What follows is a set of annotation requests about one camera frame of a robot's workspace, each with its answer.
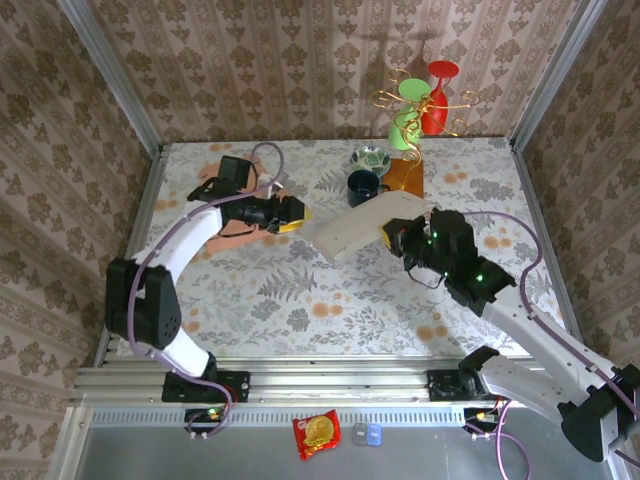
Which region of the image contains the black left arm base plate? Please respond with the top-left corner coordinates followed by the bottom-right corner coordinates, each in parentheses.
top-left (161, 370), bottom-right (251, 404)

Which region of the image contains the red snack packet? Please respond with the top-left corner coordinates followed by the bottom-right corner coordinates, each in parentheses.
top-left (292, 408), bottom-right (343, 462)

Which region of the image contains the small black controller board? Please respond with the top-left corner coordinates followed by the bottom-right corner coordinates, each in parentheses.
top-left (462, 407), bottom-right (501, 434)
top-left (184, 407), bottom-right (226, 434)

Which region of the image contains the gold wire stand wooden base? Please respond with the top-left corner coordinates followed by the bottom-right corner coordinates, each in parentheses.
top-left (369, 67), bottom-right (482, 201)

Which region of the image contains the aluminium frame post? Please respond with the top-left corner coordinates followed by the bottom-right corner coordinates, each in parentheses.
top-left (54, 0), bottom-right (166, 156)
top-left (508, 0), bottom-right (610, 151)

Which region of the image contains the red wine glass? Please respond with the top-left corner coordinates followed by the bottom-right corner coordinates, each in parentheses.
top-left (421, 60), bottom-right (460, 137)

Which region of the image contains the aluminium side rail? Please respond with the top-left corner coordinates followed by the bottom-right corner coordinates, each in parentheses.
top-left (508, 138), bottom-right (590, 364)
top-left (93, 144), bottom-right (169, 369)

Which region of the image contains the grey metal shelf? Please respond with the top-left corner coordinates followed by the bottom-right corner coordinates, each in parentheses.
top-left (47, 405), bottom-right (629, 480)

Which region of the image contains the aluminium cross rail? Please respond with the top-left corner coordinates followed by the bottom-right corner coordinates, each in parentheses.
top-left (69, 363), bottom-right (616, 406)

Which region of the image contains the floral tablecloth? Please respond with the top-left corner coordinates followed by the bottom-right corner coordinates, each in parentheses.
top-left (117, 138), bottom-right (574, 357)

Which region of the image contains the green wine glass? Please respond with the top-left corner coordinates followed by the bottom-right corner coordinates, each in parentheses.
top-left (388, 78), bottom-right (432, 150)

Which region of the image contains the grey slotted cable duct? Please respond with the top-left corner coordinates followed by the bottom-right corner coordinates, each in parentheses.
top-left (87, 405), bottom-right (474, 427)

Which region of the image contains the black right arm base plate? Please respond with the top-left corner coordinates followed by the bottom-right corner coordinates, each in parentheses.
top-left (427, 368), bottom-right (471, 401)

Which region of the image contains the white paper box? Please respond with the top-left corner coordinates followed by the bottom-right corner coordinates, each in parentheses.
top-left (310, 188), bottom-right (436, 262)

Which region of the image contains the dark blue mug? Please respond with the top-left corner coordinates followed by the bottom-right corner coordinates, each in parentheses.
top-left (346, 169), bottom-right (391, 209)

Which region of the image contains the green leaf pattern bowl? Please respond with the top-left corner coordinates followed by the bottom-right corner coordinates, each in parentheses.
top-left (349, 145), bottom-right (393, 177)

